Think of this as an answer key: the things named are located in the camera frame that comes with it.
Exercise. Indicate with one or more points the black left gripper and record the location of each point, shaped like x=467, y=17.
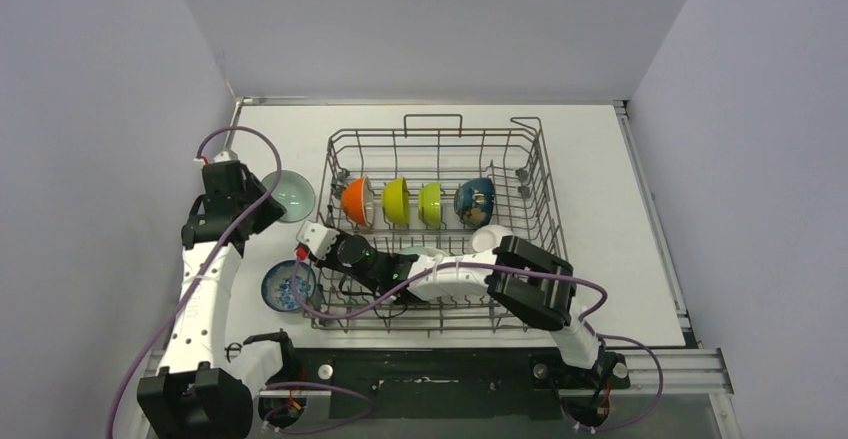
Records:
x=272, y=213

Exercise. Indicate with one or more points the blue white patterned bowl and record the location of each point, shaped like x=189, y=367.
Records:
x=276, y=287

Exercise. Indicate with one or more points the pale celadon bowl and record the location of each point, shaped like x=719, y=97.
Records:
x=294, y=192

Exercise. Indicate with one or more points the white bowl orange outside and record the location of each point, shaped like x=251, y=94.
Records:
x=357, y=202

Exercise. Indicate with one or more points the yellow green bowl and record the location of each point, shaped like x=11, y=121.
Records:
x=395, y=202

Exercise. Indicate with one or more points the lime green bowl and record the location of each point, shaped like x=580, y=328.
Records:
x=429, y=205

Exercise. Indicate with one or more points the white bowl with blue outside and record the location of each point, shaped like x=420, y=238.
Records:
x=488, y=237

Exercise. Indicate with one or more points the pale green plate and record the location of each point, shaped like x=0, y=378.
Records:
x=416, y=250

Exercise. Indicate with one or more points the beige bowl with black outside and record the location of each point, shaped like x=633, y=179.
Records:
x=434, y=252

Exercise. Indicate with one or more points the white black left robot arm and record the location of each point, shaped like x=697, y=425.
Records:
x=196, y=392

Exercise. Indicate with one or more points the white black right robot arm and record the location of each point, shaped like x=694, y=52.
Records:
x=533, y=285

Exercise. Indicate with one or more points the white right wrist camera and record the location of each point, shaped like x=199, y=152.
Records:
x=316, y=237

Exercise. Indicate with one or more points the grey wire dish rack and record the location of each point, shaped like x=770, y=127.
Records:
x=514, y=157

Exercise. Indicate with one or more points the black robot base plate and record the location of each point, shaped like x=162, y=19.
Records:
x=470, y=383

